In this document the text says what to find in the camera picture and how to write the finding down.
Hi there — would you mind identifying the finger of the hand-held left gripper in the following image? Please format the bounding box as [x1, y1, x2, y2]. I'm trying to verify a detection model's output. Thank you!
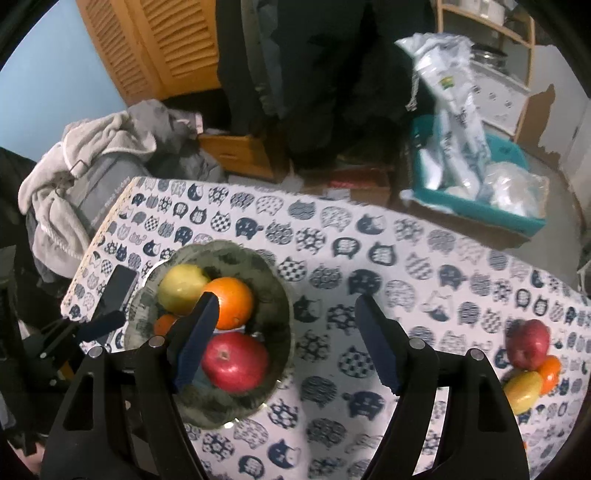
[25, 311, 126, 370]

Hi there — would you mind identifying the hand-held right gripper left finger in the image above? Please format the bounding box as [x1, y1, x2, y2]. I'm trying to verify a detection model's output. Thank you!
[41, 292, 220, 480]

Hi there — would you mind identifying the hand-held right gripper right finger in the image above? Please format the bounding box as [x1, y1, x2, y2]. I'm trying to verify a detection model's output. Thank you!
[355, 293, 529, 480]

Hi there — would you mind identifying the small orange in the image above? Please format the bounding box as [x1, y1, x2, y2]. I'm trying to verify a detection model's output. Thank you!
[153, 314, 181, 337]

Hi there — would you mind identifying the red apple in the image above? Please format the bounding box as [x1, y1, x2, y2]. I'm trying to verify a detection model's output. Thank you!
[505, 319, 551, 370]
[201, 332, 271, 393]

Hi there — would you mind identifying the large orange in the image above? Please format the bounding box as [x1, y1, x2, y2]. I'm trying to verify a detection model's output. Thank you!
[536, 355, 563, 395]
[203, 277, 256, 330]

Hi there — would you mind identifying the green glass bowl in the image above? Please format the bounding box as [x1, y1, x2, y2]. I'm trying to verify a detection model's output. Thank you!
[124, 240, 296, 428]

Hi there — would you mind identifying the yellow mango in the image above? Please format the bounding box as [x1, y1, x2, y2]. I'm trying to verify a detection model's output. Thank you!
[503, 370, 543, 416]

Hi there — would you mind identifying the black smartphone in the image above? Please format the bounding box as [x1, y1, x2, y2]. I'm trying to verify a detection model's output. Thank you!
[98, 264, 139, 324]

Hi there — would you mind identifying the cat print tablecloth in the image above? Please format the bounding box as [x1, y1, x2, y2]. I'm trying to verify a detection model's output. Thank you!
[60, 175, 591, 480]

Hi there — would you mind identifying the pile of grey clothes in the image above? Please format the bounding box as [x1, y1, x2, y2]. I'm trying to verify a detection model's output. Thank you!
[30, 112, 158, 280]

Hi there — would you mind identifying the grey fabric bag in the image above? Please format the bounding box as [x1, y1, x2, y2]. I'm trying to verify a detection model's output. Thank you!
[65, 152, 155, 245]

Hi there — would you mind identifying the black bag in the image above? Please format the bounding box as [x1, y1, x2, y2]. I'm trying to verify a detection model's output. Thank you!
[0, 147, 70, 333]

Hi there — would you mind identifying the teal plastic crate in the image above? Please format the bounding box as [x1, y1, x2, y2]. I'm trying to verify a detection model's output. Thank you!
[399, 115, 548, 238]

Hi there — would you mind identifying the red flat box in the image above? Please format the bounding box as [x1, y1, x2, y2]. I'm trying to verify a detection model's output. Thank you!
[323, 166, 398, 206]

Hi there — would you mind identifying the wooden drawer box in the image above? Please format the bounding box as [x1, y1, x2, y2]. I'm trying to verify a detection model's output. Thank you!
[198, 133, 289, 182]

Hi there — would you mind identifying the clear plastic bag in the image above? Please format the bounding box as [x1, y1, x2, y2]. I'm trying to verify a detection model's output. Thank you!
[478, 161, 548, 217]

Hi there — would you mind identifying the white rice bag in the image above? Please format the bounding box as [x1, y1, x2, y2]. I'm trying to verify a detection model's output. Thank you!
[394, 33, 492, 199]

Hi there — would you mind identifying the white printed storage box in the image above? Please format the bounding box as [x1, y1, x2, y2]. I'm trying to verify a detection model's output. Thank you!
[471, 65, 532, 134]

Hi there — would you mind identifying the black jacket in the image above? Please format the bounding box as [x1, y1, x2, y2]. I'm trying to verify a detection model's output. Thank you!
[215, 0, 437, 171]

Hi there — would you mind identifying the wooden louvred wardrobe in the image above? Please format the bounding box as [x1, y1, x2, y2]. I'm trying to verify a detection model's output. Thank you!
[76, 0, 222, 107]

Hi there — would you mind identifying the grey jacket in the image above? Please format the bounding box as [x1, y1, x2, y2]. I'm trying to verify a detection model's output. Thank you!
[256, 0, 289, 118]

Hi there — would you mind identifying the steel pot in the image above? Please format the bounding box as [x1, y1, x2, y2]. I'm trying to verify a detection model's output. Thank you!
[471, 44, 509, 70]

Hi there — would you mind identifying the wooden shelf rack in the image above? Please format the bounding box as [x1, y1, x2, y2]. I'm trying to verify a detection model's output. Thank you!
[436, 0, 536, 144]

